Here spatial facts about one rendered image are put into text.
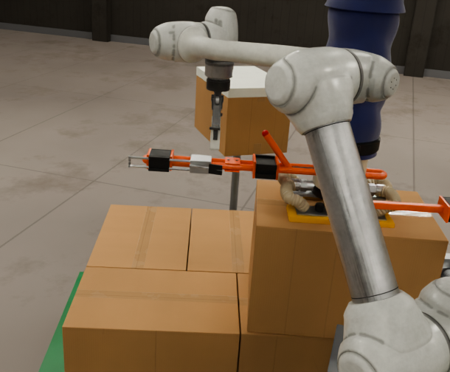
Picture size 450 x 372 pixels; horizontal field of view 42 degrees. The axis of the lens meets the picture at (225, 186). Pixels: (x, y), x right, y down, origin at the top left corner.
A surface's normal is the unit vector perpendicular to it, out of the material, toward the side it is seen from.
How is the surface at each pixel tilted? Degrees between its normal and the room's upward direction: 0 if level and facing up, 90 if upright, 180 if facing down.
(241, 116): 90
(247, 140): 90
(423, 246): 90
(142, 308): 0
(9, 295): 0
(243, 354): 90
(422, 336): 53
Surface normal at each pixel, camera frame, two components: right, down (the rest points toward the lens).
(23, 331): 0.06, -0.92
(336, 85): 0.53, -0.12
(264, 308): -0.06, 0.37
